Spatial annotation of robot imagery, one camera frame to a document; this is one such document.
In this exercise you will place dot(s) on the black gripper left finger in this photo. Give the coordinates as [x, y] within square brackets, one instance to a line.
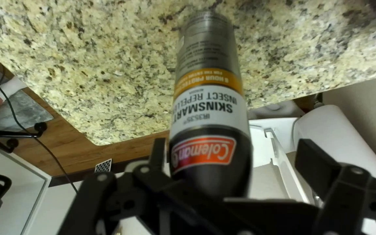
[97, 196]

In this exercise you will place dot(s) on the white toilet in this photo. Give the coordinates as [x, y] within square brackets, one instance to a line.
[340, 131]

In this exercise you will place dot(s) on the silver spray bottle orange cap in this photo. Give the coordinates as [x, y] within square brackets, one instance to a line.
[210, 109]

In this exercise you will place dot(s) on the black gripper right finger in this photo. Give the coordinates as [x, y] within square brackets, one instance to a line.
[358, 200]

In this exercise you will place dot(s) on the floor vent grille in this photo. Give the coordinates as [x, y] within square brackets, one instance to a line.
[104, 166]

